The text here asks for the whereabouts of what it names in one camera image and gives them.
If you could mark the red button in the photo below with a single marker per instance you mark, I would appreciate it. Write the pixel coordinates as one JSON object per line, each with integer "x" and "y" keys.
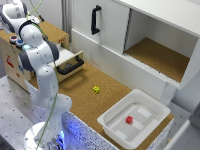
{"x": 13, "y": 38}

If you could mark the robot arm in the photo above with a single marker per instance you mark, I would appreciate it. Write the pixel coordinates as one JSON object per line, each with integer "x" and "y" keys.
{"x": 40, "y": 58}

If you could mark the wooden drawer box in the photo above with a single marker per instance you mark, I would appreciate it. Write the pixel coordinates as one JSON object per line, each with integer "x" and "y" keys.
{"x": 55, "y": 32}

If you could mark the yellow block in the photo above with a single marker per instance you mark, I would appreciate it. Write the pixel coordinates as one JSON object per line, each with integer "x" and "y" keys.
{"x": 96, "y": 89}

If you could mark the white cabinet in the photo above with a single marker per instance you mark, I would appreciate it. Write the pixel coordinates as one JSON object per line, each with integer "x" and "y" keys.
{"x": 156, "y": 20}

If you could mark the wooden drawer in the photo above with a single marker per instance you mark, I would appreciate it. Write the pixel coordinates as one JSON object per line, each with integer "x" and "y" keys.
{"x": 65, "y": 53}

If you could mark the blue button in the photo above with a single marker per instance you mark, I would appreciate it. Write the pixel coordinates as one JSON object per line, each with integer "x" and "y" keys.
{"x": 19, "y": 42}

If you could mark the white plastic box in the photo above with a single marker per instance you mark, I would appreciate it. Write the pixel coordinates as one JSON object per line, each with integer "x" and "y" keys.
{"x": 146, "y": 105}

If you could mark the white sliding door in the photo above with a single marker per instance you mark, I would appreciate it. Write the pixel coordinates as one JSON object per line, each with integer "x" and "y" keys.
{"x": 111, "y": 20}

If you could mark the pink block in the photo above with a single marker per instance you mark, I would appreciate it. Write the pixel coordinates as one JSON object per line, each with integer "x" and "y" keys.
{"x": 129, "y": 119}

